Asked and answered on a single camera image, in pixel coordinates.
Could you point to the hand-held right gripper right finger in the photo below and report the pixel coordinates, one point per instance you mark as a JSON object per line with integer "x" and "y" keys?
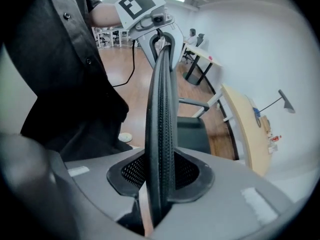
{"x": 232, "y": 204}

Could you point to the black mesh chair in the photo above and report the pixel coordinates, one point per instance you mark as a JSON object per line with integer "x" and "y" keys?
{"x": 160, "y": 134}

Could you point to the white shoe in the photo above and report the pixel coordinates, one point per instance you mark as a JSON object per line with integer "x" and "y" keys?
{"x": 125, "y": 137}

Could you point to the round wooden table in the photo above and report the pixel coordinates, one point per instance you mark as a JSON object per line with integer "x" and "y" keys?
{"x": 205, "y": 56}

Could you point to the wooden tissue box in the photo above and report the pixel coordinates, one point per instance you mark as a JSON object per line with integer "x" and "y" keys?
{"x": 265, "y": 124}

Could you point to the person's left forearm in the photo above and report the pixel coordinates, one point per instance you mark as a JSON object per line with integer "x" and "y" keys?
{"x": 105, "y": 14}

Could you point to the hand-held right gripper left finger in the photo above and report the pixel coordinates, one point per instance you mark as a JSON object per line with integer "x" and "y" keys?
{"x": 92, "y": 181}

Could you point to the bottles and items cluster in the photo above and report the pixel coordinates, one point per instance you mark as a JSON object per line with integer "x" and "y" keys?
{"x": 272, "y": 149}

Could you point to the red drink bottle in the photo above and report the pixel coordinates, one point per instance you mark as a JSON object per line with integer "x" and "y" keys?
{"x": 276, "y": 138}

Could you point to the person's black clothing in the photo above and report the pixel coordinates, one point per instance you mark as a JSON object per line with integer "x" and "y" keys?
{"x": 62, "y": 71}

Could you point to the white office desk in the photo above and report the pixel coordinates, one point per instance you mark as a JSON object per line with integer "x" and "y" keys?
{"x": 123, "y": 35}

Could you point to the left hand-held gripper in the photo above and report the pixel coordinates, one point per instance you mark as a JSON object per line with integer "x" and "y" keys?
{"x": 136, "y": 5}

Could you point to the black desk lamp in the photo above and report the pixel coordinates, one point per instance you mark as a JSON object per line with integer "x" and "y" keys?
{"x": 287, "y": 104}

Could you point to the light wooden desk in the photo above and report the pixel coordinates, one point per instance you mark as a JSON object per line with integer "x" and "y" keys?
{"x": 250, "y": 124}

